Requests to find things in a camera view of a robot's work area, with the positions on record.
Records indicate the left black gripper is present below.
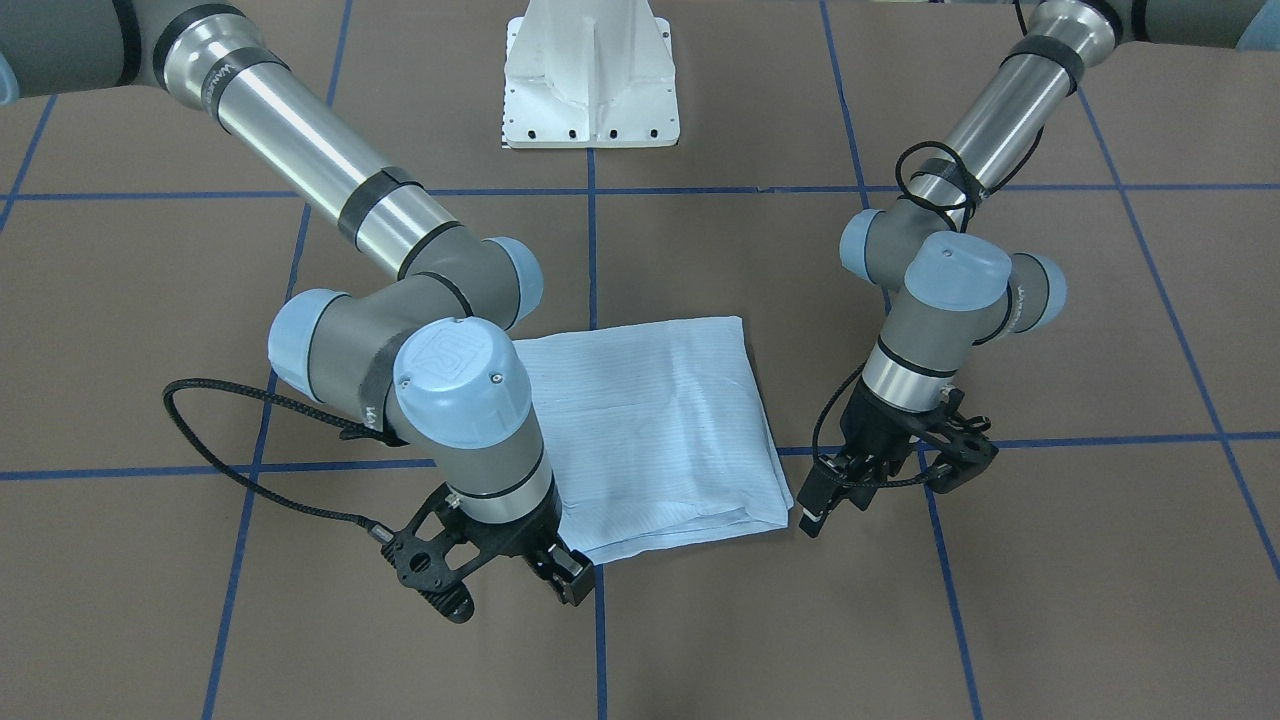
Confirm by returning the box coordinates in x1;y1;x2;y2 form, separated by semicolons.
797;375;942;538

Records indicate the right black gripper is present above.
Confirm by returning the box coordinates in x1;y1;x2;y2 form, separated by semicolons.
463;496;596;607

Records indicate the light blue button shirt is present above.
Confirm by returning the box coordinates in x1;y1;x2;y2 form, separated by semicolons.
515;316;794;564

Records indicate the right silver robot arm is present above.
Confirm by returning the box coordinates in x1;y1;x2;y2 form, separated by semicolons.
3;1;595;623

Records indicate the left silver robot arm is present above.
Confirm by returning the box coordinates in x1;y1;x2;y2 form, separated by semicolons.
797;1;1277;537

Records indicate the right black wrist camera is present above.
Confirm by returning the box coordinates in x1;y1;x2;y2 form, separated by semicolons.
380;486;475;624

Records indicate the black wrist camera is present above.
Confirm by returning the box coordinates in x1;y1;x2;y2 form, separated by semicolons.
924;386;998;495
380;486;475;624

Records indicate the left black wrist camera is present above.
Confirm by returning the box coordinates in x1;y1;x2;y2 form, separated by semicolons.
924;386;998;495

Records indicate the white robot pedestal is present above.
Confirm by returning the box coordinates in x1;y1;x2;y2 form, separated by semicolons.
500;1;681;150

